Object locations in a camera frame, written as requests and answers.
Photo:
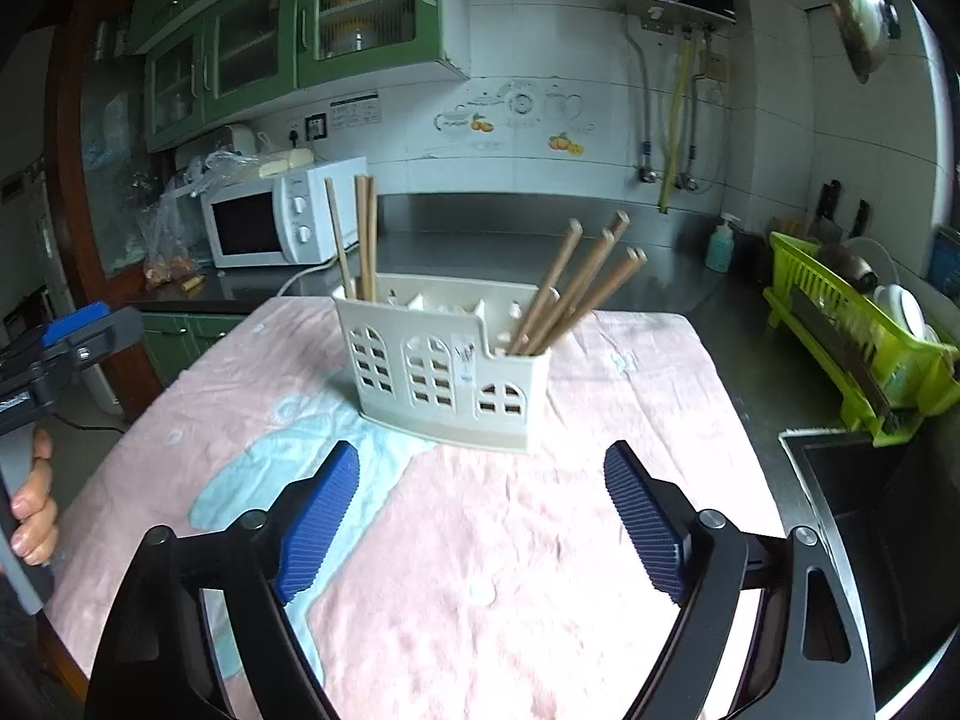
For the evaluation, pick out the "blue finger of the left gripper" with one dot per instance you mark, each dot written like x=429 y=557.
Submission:
x=81 y=318

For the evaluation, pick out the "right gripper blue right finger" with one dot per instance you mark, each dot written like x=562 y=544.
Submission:
x=655 y=518

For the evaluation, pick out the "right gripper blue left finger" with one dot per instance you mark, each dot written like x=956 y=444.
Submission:
x=311 y=511

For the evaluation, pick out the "person's left hand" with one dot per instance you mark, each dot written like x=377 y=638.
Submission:
x=33 y=507

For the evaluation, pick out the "green lower cabinet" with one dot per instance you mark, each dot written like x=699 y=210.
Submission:
x=173 y=342

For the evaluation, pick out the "plastic bag with food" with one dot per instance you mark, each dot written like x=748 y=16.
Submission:
x=167 y=255

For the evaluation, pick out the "pink and blue towel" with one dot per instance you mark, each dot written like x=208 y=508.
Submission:
x=463 y=583

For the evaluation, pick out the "cream plastic utensil holder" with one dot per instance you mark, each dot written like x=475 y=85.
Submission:
x=430 y=358

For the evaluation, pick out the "white microwave oven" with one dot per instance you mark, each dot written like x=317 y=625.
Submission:
x=283 y=220

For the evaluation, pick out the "blue soap dispenser bottle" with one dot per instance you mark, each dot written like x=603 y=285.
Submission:
x=721 y=245

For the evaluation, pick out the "green dish drying rack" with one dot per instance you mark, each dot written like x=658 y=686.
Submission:
x=889 y=381

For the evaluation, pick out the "yellow gas pipe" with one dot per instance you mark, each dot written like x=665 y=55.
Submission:
x=674 y=134

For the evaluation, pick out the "hanging steel wok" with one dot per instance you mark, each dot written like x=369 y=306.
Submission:
x=867 y=28

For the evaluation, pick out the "green upper wall cabinets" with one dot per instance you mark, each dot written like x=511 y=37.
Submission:
x=211 y=62

